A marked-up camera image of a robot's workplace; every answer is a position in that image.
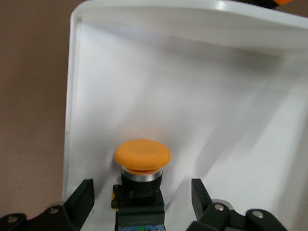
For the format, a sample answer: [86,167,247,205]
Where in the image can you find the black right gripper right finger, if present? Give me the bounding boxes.
[187,178,290,231]

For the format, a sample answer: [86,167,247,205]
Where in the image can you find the white plastic drawer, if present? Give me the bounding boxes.
[61,0,308,231]

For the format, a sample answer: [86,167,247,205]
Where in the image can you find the orange box with hole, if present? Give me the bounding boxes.
[249,0,295,9]

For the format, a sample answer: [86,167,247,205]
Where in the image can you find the orange mushroom push button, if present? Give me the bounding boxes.
[111,139,172,231]

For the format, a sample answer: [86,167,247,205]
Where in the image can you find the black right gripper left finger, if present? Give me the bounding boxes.
[0,179,95,231]

